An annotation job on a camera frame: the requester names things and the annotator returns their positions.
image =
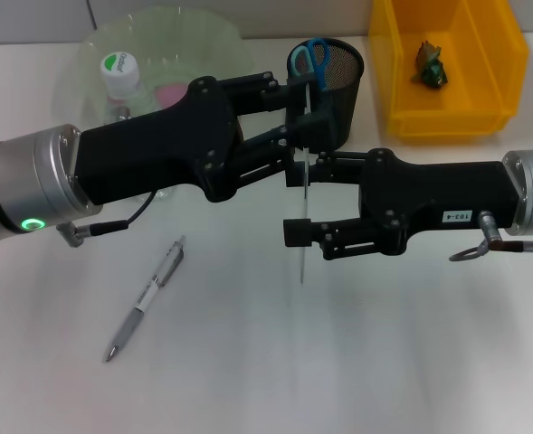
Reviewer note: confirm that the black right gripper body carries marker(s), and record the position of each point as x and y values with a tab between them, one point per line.
429	194

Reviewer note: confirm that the transparent ruler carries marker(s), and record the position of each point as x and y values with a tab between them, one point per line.
304	203

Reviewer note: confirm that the green plastic wrapper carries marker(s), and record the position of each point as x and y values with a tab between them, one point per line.
431	68

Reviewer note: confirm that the black mesh pen cup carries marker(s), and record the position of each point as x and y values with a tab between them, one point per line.
347	104

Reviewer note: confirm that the blue scissors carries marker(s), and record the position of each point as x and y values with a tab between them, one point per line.
318	59

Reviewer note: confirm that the green translucent fruit bowl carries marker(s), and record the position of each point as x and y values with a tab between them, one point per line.
202	50

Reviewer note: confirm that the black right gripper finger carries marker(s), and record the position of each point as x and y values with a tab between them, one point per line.
320	126
338	169
295	233

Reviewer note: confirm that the clear water bottle green label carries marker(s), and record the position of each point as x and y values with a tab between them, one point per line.
119	72

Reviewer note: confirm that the yellow plastic bin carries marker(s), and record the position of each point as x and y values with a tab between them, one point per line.
451	117

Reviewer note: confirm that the clear grey pen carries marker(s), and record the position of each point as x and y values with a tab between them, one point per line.
139	303

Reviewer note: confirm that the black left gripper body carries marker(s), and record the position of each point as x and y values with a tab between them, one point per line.
157	149

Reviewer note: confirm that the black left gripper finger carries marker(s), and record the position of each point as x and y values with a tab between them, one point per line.
248	95

